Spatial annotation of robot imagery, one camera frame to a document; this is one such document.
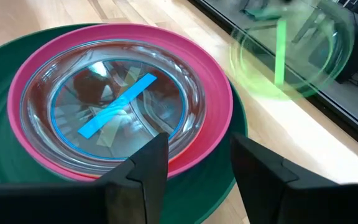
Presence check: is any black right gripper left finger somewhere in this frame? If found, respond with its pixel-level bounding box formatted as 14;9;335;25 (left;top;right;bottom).
0;132;170;224

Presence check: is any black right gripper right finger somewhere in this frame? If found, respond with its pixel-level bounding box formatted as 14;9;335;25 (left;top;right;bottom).
230;132;358;224

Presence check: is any blue transparent plastic plate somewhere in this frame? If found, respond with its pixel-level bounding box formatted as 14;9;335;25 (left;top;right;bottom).
20;39;206;171

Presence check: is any pink plastic plate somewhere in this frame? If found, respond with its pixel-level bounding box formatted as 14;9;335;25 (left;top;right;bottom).
7;23;234;182

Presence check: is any clear bowl with green tape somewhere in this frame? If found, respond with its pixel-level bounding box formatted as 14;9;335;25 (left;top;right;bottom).
227;0;356;101

